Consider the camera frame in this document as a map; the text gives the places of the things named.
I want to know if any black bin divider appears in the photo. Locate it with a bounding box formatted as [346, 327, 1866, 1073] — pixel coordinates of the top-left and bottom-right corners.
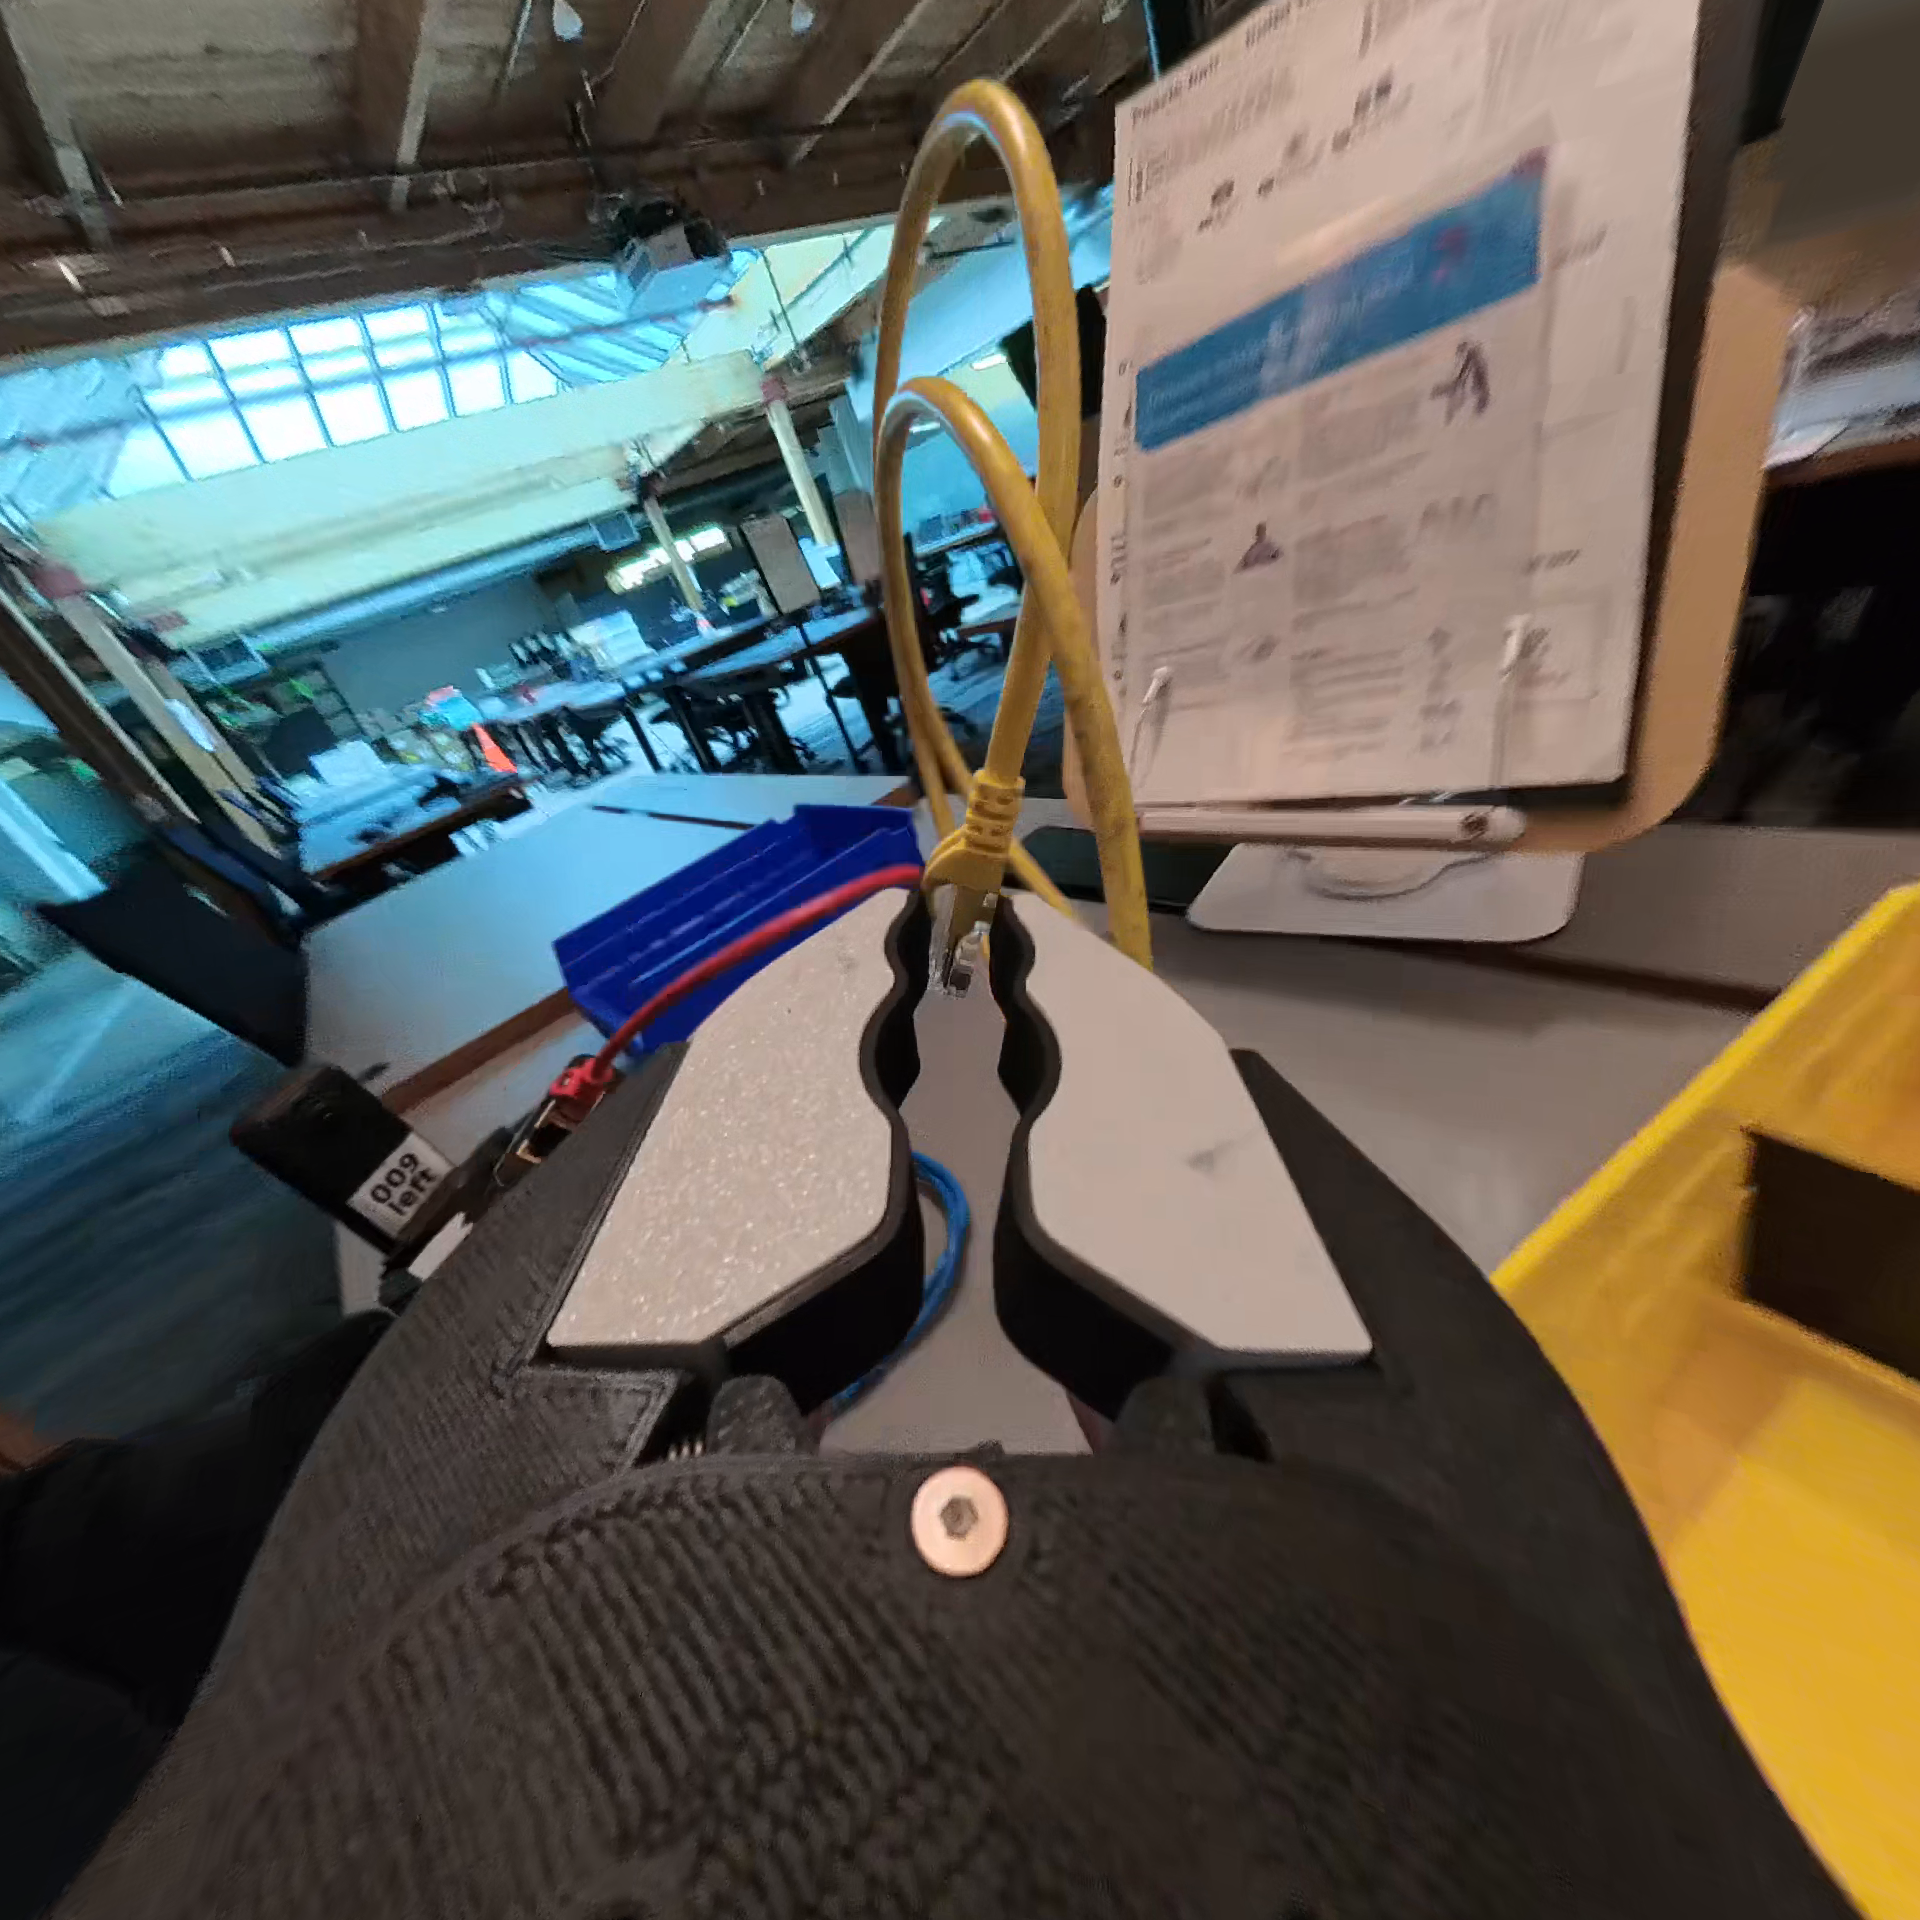
[1740, 1125, 1920, 1360]

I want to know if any printed instruction sheet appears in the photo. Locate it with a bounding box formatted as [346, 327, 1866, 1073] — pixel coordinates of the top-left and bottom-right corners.
[1102, 0, 1705, 805]

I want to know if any grey ceiling-mounted unit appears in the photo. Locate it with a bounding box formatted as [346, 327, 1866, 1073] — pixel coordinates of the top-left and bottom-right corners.
[614, 193, 735, 309]

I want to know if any red ethernet cable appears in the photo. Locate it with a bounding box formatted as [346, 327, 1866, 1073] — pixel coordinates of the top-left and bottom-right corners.
[543, 862, 929, 1114]

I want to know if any instruction sheet on stand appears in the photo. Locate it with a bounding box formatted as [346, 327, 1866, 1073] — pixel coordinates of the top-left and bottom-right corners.
[1065, 0, 1802, 944]

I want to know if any grey desk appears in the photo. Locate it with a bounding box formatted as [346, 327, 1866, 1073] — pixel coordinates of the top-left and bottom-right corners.
[337, 816, 1788, 1456]
[299, 768, 921, 1112]

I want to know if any yellow ethernet cable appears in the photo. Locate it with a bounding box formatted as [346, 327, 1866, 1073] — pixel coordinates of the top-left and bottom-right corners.
[874, 77, 1156, 1002]

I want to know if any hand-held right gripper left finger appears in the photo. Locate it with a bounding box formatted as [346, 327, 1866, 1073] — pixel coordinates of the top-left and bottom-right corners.
[543, 886, 929, 1415]

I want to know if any blue plastic bin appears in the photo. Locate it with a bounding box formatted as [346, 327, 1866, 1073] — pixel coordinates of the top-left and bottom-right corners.
[550, 805, 924, 1051]

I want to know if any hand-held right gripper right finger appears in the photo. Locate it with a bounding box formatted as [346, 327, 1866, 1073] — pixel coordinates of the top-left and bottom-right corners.
[990, 890, 1375, 1421]

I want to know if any blue ethernet cable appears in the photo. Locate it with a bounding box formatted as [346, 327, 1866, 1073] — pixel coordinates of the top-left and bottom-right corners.
[830, 1151, 973, 1415]

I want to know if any yellow plastic bin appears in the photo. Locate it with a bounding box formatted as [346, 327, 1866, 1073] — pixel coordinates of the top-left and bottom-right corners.
[1492, 883, 1920, 1920]

